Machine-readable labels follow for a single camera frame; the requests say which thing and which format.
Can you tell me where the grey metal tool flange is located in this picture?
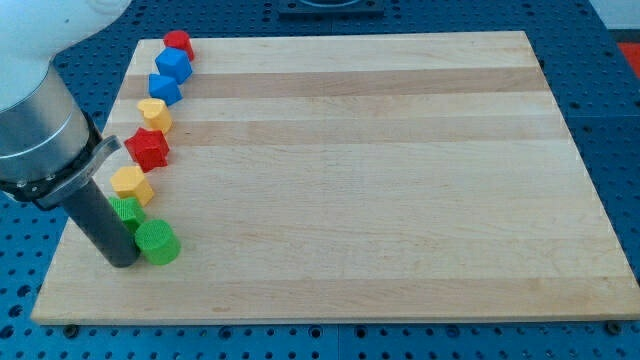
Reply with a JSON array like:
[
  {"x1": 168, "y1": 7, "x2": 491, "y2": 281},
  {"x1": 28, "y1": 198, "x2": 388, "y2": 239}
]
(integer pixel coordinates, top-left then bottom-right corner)
[{"x1": 1, "y1": 112, "x2": 122, "y2": 210}]

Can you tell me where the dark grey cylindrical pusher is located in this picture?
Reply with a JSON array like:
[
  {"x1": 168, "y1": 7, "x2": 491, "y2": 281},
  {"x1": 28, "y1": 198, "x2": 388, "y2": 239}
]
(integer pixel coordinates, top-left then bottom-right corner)
[{"x1": 61, "y1": 180, "x2": 140, "y2": 268}]

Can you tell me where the green star block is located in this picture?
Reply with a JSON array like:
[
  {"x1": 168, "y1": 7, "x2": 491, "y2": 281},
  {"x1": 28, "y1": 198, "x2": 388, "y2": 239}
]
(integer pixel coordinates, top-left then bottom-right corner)
[{"x1": 108, "y1": 197, "x2": 146, "y2": 234}]

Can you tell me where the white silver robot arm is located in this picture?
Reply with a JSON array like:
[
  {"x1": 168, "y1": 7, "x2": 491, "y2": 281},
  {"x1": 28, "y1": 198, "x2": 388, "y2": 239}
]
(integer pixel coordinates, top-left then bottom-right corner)
[{"x1": 1, "y1": 0, "x2": 139, "y2": 268}]

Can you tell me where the red star block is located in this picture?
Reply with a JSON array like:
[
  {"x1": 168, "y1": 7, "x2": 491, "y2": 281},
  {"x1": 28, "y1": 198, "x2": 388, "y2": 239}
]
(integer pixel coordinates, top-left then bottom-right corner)
[{"x1": 124, "y1": 128, "x2": 170, "y2": 173}]

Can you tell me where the yellow hexagon block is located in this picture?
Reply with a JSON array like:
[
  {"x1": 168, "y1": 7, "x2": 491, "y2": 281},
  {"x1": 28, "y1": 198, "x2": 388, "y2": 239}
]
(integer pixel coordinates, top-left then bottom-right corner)
[{"x1": 110, "y1": 165, "x2": 155, "y2": 207}]

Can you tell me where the green cylinder block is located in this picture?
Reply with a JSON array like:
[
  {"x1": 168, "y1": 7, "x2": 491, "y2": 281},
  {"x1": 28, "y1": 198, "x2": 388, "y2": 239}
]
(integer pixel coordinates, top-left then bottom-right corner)
[{"x1": 135, "y1": 219, "x2": 181, "y2": 266}]

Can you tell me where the yellow heart block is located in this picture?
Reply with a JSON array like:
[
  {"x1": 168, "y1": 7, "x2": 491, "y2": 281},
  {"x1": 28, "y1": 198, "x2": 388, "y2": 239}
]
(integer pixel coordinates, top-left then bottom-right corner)
[{"x1": 137, "y1": 98, "x2": 173, "y2": 134}]

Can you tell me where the blue triangle block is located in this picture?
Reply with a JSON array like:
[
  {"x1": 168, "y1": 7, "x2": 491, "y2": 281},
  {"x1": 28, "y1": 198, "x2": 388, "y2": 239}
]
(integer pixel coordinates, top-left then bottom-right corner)
[{"x1": 148, "y1": 73, "x2": 182, "y2": 106}]

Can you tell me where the blue cube block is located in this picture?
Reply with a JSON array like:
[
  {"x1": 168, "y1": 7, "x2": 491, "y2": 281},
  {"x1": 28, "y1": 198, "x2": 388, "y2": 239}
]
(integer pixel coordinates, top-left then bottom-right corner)
[{"x1": 155, "y1": 47, "x2": 193, "y2": 85}]

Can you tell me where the red cylinder block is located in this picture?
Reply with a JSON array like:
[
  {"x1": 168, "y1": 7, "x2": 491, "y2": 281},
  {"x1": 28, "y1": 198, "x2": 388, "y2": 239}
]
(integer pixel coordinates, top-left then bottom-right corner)
[{"x1": 163, "y1": 30, "x2": 195, "y2": 61}]

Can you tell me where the light wooden board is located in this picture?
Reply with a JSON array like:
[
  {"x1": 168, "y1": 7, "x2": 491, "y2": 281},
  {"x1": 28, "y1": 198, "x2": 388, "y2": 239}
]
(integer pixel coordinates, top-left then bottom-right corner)
[{"x1": 32, "y1": 31, "x2": 639, "y2": 325}]

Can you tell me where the red object at edge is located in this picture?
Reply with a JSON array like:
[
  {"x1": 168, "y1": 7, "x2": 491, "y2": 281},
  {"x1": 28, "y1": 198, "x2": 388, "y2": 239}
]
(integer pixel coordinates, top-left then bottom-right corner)
[{"x1": 617, "y1": 42, "x2": 640, "y2": 78}]

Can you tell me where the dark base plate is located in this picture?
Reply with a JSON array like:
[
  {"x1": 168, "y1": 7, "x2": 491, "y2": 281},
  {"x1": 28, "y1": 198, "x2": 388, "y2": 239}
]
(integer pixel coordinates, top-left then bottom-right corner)
[{"x1": 274, "y1": 0, "x2": 385, "y2": 17}]

